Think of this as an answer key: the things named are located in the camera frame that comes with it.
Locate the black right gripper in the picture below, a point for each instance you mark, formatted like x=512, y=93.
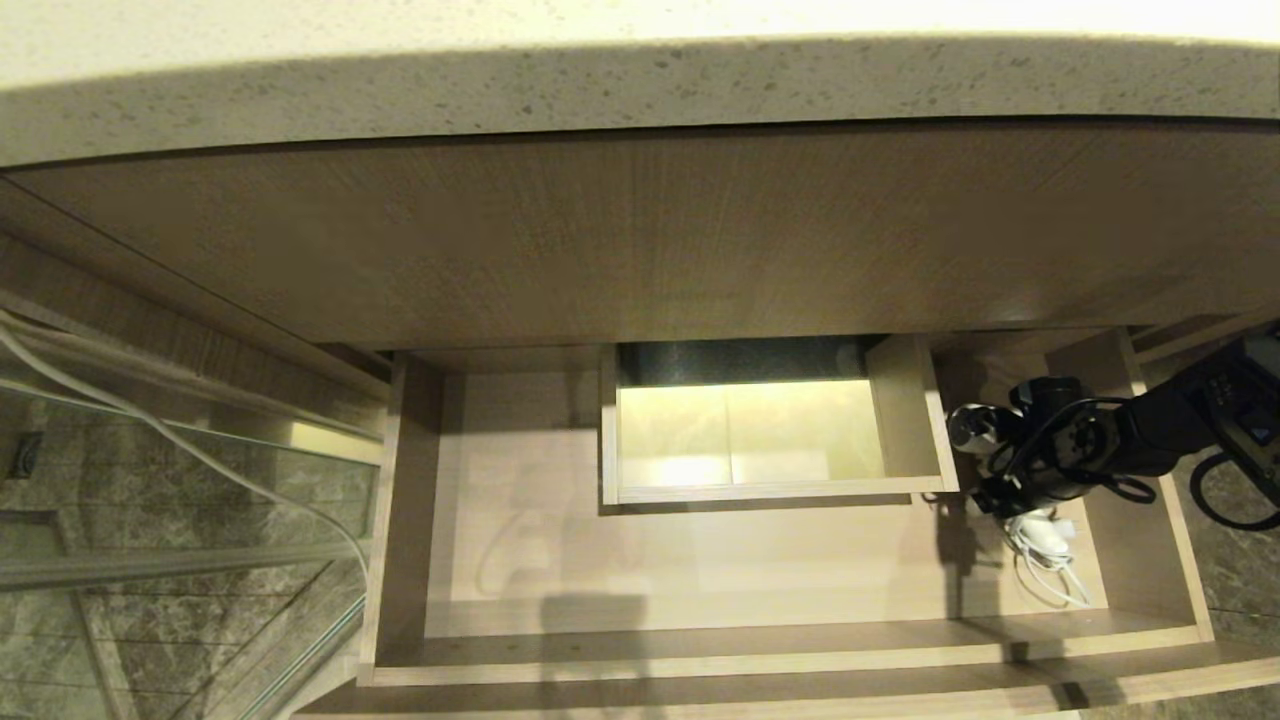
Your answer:
x=1045, y=470

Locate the white hair dryer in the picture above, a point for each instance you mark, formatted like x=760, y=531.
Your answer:
x=970, y=425

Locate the chrome floor rail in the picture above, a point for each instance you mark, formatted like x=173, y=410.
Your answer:
x=312, y=650

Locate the fixed wooden cabinet front panel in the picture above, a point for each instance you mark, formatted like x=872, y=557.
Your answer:
x=640, y=240

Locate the wooden vanity drawer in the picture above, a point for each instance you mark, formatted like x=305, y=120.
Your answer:
x=750, y=565

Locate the speckled stone countertop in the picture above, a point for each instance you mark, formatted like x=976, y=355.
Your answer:
x=640, y=80

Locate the glass shower partition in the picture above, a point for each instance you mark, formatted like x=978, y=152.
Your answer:
x=200, y=490

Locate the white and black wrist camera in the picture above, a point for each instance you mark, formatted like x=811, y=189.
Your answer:
x=1000, y=497

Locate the wooden cabinet side panel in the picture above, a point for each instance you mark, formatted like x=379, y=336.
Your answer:
x=100, y=290

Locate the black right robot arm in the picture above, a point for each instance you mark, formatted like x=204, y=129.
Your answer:
x=1170, y=425

